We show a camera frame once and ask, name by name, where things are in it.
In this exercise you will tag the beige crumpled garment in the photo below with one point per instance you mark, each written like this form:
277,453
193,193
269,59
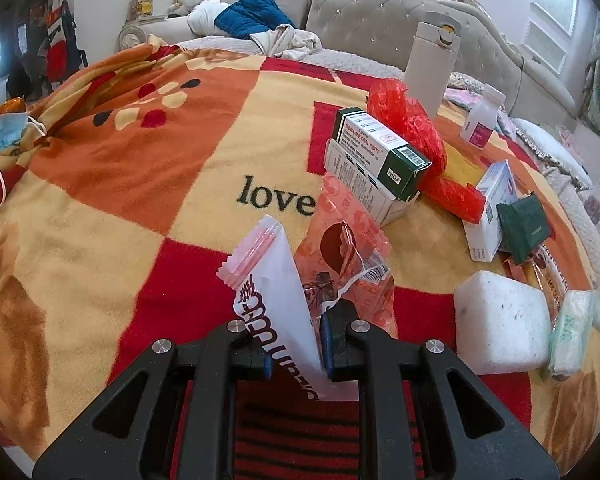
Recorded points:
290,40

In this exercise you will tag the lace edged pillow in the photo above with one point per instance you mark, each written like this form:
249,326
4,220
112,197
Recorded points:
560,160

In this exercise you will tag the tufted beige headboard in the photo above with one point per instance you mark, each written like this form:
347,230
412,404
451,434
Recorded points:
370,15

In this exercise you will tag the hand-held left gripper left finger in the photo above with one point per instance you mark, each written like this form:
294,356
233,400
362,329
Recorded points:
266,367

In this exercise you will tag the orange snack packet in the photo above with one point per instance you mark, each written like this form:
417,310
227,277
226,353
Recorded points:
549,270

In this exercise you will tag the white foam block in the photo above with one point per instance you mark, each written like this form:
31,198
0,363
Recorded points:
500,320

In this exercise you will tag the glass jar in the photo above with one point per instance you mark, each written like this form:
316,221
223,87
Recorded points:
142,7

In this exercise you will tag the tissue packet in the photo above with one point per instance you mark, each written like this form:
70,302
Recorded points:
572,330

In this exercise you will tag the blue jacket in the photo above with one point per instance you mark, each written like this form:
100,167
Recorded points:
252,12

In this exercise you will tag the white cabinet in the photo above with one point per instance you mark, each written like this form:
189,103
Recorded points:
105,5

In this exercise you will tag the blue face mask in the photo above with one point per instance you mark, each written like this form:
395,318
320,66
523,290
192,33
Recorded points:
0,137

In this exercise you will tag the clear pink printed plastic bag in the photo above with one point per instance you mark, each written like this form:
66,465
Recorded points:
340,225

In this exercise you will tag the white and blue medicine box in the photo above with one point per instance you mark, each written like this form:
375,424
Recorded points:
484,232

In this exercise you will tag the white pillow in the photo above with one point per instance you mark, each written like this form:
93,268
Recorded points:
205,17

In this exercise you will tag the red plastic bag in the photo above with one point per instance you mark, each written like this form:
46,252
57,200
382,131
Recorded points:
410,115

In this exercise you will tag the white wrapper with pink edge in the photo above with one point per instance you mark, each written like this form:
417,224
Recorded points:
275,280

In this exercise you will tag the white thermos bottle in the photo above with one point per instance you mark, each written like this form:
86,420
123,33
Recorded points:
430,60

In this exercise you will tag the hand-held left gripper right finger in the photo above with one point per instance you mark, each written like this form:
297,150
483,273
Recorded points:
326,355

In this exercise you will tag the pink floral quilt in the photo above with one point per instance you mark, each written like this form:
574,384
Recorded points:
460,97

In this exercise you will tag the green and white medicine box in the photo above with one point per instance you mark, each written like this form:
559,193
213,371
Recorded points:
380,155

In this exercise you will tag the orange plastic bag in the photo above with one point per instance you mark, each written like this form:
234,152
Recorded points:
2,108

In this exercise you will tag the white pill bottle pink label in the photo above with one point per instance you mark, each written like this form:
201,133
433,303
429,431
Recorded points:
480,120

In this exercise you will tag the hanging red and black clothes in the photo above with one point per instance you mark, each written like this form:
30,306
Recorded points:
57,55

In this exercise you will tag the printed checkered blanket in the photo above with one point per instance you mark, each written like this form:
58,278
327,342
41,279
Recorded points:
130,210

